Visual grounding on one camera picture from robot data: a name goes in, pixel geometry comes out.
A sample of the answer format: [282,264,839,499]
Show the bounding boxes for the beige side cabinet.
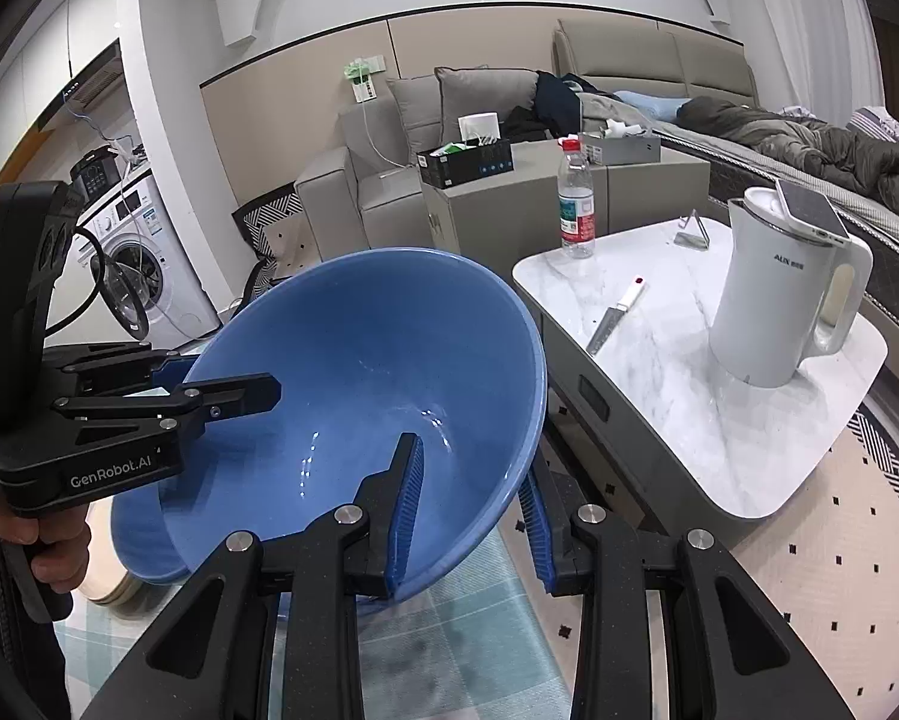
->
[421,139,608,256]

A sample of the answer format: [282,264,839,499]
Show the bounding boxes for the white electric kettle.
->
[708,186,874,389]

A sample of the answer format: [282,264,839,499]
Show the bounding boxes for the beige dotted floor rug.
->
[555,390,899,720]

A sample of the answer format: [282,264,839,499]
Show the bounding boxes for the beige dotted striped-border mat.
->
[232,191,311,301]

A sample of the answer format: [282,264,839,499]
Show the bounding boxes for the grey sofa cushion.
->
[434,66,541,132]
[385,75,451,158]

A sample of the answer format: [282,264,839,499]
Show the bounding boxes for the white box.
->
[459,114,502,145]

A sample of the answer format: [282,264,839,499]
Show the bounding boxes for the grey striped pillow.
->
[847,106,899,166]

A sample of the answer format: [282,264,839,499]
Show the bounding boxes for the white charging cable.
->
[358,100,410,170]

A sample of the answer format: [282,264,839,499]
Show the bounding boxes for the dark green blanket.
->
[678,99,899,203]

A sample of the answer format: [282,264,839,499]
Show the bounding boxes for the grey tissue box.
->
[579,127,662,164]

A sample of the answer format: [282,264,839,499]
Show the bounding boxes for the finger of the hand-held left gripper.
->
[40,341,205,400]
[50,371,283,441]

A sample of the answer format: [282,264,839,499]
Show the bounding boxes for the black pressure cooker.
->
[70,146,121,200]

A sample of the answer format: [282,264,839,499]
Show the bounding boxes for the beige bed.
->
[555,19,899,278]

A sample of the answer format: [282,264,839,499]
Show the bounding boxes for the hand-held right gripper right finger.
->
[517,457,856,720]

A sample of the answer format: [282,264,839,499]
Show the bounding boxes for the wall socket with green charger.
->
[342,56,383,102]

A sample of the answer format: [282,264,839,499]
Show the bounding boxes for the black box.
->
[418,139,514,190]

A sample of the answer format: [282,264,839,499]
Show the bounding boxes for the triangular metal stand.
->
[675,208,712,250]

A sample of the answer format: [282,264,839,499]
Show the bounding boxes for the grey sofa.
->
[293,67,556,256]

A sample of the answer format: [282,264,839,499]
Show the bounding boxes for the white-handled knife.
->
[586,277,646,356]

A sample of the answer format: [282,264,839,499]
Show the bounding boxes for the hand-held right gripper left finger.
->
[82,431,427,720]

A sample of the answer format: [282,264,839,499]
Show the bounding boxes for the clear plastic water bottle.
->
[556,136,597,260]

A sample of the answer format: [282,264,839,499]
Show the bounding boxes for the light blue pillow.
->
[615,90,691,122]

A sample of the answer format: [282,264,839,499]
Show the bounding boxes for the dark clothes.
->
[505,71,582,140]

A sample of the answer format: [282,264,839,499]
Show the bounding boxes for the person's left hand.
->
[3,505,95,597]

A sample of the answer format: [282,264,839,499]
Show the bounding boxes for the white marble coffee table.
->
[511,216,892,541]

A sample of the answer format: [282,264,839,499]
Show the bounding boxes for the white washing machine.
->
[74,165,221,350]

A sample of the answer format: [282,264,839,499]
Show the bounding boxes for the large cream plate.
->
[82,551,146,608]

